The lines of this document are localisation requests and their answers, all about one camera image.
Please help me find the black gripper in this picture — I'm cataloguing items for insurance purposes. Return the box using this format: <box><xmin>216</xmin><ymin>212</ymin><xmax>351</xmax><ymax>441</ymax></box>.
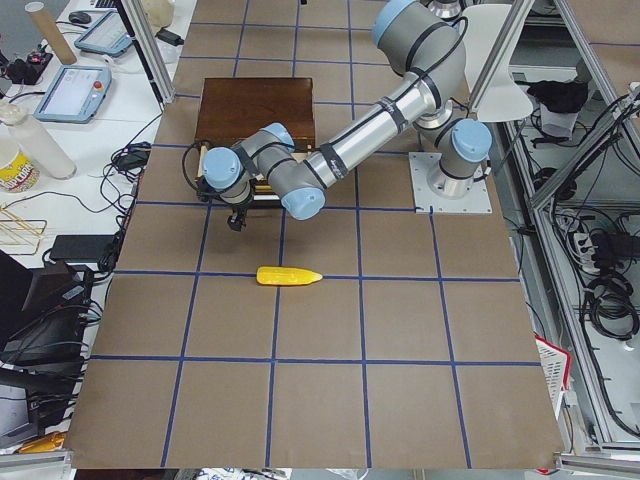
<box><xmin>196</xmin><ymin>179</ymin><xmax>253</xmax><ymax>232</ymax></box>

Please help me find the wooden drawer with handle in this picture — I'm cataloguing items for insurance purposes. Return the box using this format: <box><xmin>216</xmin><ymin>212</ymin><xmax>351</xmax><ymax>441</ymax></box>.
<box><xmin>196</xmin><ymin>141</ymin><xmax>299</xmax><ymax>202</ymax></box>

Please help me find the dark wooden drawer box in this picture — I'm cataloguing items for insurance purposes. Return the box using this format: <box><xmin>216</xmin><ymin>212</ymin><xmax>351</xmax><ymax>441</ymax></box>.
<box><xmin>194</xmin><ymin>77</ymin><xmax>316</xmax><ymax>151</ymax></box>

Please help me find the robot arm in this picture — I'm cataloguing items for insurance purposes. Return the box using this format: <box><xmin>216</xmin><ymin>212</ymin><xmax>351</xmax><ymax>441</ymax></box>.
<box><xmin>193</xmin><ymin>1</ymin><xmax>492</xmax><ymax>231</ymax></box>

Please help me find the yellow corn cob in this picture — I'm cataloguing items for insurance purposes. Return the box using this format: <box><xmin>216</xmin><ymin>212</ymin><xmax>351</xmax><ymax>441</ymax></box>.
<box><xmin>256</xmin><ymin>266</ymin><xmax>323</xmax><ymax>287</ymax></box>

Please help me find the black power brick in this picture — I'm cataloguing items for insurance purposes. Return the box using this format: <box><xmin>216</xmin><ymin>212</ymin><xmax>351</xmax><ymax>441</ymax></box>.
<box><xmin>156</xmin><ymin>28</ymin><xmax>184</xmax><ymax>46</ymax></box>

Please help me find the near blue teach pendant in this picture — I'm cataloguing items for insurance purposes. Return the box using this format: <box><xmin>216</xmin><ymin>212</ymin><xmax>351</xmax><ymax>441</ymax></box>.
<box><xmin>34</xmin><ymin>66</ymin><xmax>112</xmax><ymax>124</ymax></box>

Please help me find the blue teach pendant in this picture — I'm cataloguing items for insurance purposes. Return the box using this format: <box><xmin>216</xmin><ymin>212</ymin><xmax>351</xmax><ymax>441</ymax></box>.
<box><xmin>74</xmin><ymin>10</ymin><xmax>132</xmax><ymax>57</ymax></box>
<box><xmin>34</xmin><ymin>66</ymin><xmax>112</xmax><ymax>124</ymax></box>

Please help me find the frosted plastic bottle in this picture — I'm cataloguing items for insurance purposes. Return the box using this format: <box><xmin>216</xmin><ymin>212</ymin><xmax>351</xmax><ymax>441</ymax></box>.
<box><xmin>1</xmin><ymin>102</ymin><xmax>77</xmax><ymax>180</ymax></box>

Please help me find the popcorn paper cup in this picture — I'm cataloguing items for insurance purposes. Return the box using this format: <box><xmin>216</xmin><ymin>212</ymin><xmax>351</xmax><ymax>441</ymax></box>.
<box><xmin>0</xmin><ymin>136</ymin><xmax>40</xmax><ymax>193</ymax></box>

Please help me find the far blue teach pendant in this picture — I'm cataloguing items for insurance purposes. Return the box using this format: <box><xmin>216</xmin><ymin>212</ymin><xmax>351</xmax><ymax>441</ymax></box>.
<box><xmin>74</xmin><ymin>10</ymin><xmax>132</xmax><ymax>57</ymax></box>

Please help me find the black computer mouse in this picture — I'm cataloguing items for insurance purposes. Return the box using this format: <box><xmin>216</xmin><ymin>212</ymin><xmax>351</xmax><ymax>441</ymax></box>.
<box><xmin>68</xmin><ymin>11</ymin><xmax>92</xmax><ymax>26</ymax></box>

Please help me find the cardboard tube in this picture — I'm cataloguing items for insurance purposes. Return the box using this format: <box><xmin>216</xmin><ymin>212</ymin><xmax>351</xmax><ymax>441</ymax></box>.
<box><xmin>24</xmin><ymin>1</ymin><xmax>77</xmax><ymax>65</ymax></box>

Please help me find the white chair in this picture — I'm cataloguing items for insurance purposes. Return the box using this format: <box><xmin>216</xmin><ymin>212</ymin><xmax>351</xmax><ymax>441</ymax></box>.
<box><xmin>464</xmin><ymin>1</ymin><xmax>533</xmax><ymax>123</ymax></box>

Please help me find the white red plastic basket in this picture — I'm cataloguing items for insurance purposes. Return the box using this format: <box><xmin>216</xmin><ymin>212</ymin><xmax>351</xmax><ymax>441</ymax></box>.
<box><xmin>535</xmin><ymin>335</ymin><xmax>572</xmax><ymax>418</ymax></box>

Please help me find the gold wire rack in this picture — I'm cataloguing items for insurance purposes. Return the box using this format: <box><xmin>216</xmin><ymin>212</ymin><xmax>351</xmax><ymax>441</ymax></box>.
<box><xmin>0</xmin><ymin>206</ymin><xmax>47</xmax><ymax>256</ymax></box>

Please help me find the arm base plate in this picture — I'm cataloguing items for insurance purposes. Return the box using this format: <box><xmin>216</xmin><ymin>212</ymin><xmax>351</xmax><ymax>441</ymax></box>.
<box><xmin>408</xmin><ymin>152</ymin><xmax>492</xmax><ymax>215</ymax></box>

